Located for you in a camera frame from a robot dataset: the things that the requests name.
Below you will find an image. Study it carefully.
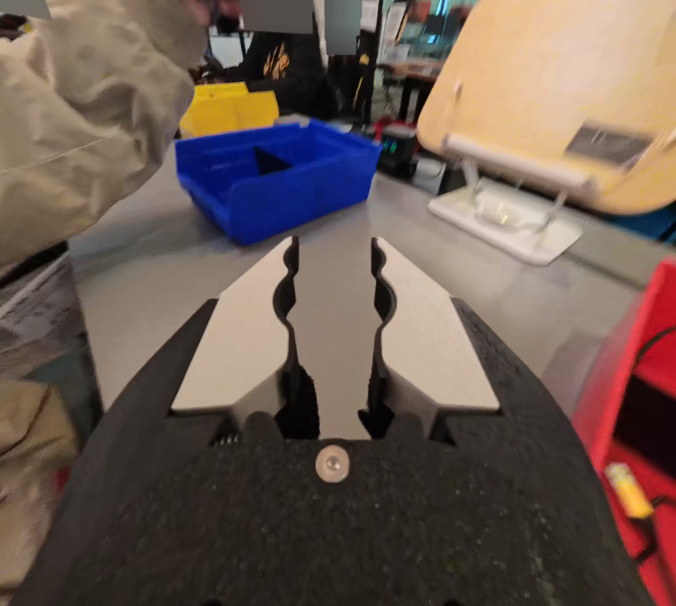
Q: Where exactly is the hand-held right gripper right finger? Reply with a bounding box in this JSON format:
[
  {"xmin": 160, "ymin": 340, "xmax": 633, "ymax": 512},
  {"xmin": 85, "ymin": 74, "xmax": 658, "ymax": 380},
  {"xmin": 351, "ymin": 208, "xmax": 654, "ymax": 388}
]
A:
[{"xmin": 359, "ymin": 236, "xmax": 501, "ymax": 434}]

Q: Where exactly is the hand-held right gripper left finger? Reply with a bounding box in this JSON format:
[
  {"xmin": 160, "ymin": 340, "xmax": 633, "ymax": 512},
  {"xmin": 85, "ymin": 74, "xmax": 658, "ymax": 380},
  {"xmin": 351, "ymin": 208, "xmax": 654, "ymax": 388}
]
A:
[{"xmin": 170, "ymin": 235, "xmax": 300, "ymax": 431}]

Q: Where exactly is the blue plastic bin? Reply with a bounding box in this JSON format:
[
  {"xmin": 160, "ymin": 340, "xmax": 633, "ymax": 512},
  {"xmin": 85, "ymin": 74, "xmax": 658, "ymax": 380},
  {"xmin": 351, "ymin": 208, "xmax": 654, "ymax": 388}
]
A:
[{"xmin": 174, "ymin": 119, "xmax": 382, "ymax": 246}]

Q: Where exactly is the red plastic bin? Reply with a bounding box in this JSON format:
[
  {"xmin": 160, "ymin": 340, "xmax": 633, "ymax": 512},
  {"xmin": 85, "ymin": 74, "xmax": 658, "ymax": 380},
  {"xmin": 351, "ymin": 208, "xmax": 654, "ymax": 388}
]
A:
[{"xmin": 572, "ymin": 257, "xmax": 676, "ymax": 606}]

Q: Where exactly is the black cable with orange plugs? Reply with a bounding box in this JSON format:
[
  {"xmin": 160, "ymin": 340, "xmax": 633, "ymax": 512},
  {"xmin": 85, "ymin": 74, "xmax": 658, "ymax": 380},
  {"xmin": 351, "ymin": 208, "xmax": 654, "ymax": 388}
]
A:
[{"xmin": 605, "ymin": 462, "xmax": 669, "ymax": 564}]

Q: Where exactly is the yellow plastic bin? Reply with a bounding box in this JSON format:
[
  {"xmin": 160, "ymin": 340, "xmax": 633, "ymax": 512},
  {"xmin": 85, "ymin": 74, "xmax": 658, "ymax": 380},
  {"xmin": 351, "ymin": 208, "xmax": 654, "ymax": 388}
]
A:
[{"xmin": 180, "ymin": 82, "xmax": 281, "ymax": 138}]

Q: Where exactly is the black bin divider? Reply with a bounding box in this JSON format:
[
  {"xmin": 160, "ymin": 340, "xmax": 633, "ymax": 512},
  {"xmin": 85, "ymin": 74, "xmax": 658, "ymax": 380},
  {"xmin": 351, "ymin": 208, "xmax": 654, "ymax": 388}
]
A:
[
  {"xmin": 613, "ymin": 374, "xmax": 676, "ymax": 469},
  {"xmin": 253, "ymin": 146, "xmax": 292, "ymax": 177}
]

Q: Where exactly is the black device with green lights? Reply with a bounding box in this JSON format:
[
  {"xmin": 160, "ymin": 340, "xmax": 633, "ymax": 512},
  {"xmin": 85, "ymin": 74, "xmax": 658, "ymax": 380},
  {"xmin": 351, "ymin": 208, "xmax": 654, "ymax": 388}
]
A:
[{"xmin": 379, "ymin": 125, "xmax": 419, "ymax": 176}]

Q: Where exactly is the wooden board stand white base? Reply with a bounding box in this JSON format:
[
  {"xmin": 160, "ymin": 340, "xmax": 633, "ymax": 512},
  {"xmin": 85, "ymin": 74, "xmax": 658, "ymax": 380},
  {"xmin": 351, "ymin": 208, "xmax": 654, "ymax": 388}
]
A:
[{"xmin": 416, "ymin": 0, "xmax": 676, "ymax": 266}]

